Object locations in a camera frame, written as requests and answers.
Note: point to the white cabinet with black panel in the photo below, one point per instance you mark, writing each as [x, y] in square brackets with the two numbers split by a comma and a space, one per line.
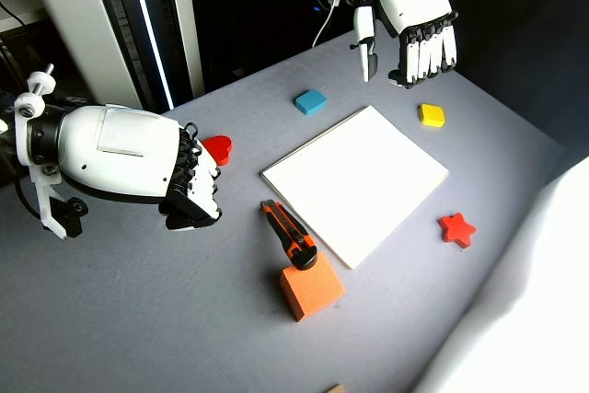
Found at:
[83, 20]

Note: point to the blue square block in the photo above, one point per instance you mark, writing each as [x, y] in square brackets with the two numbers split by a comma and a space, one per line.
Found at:
[310, 102]

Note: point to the orange foam block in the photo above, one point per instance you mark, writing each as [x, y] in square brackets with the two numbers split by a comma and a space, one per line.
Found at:
[313, 292]

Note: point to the white paper pad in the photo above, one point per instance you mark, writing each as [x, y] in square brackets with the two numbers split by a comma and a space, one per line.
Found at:
[354, 181]

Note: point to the small brown block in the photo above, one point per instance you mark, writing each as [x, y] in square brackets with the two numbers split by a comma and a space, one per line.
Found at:
[335, 389]

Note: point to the yellow square block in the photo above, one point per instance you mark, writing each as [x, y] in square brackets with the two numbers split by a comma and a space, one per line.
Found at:
[431, 115]

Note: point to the grey table cloth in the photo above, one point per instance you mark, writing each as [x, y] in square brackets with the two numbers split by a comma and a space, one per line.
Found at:
[138, 319]

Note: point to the orange black utility knife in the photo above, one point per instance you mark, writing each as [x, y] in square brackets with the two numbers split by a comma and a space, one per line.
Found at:
[285, 227]

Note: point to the red star block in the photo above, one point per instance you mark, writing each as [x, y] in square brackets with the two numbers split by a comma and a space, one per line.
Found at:
[456, 229]

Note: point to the red heart block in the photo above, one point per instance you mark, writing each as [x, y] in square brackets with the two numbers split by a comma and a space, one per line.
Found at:
[220, 146]

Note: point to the bright white drape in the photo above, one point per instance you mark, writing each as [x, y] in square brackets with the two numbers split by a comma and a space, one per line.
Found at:
[529, 310]

